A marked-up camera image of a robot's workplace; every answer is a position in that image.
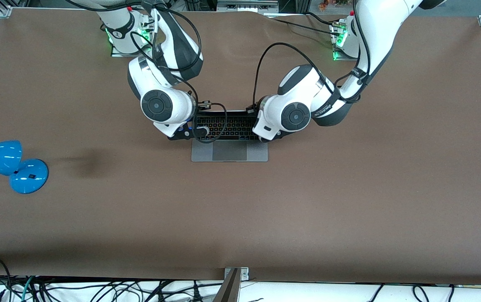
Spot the grey laptop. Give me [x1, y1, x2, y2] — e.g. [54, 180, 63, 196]
[191, 110, 269, 163]

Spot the grey device behind table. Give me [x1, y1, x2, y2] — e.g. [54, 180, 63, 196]
[217, 0, 280, 13]

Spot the blue desk lamp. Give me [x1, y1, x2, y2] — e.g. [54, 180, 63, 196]
[0, 140, 49, 195]

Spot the black cable on table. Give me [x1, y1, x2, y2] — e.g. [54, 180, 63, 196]
[271, 18, 338, 35]
[306, 12, 334, 26]

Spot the metal table edge bracket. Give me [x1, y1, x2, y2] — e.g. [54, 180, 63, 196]
[213, 267, 250, 302]

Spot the teal floor cable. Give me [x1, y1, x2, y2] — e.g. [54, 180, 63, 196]
[20, 276, 36, 302]

